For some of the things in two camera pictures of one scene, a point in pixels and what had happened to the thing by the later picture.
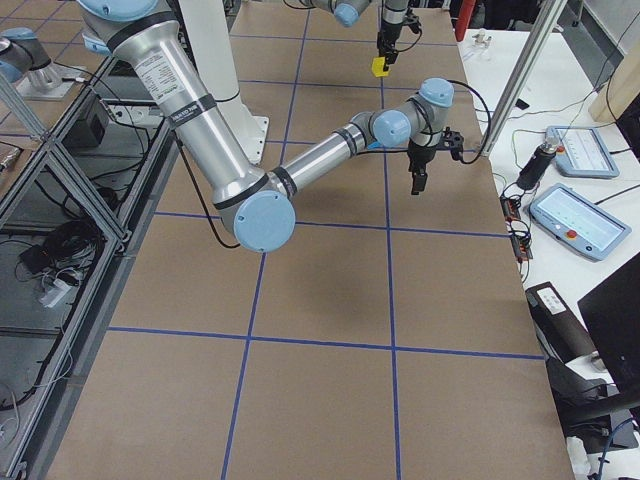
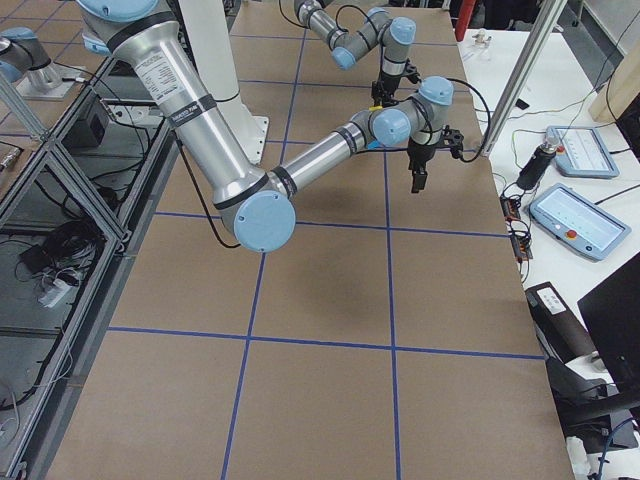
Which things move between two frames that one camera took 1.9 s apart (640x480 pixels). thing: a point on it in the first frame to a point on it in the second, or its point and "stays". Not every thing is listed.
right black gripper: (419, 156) stays
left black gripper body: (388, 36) to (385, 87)
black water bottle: (537, 163) stays
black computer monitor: (611, 312) stays
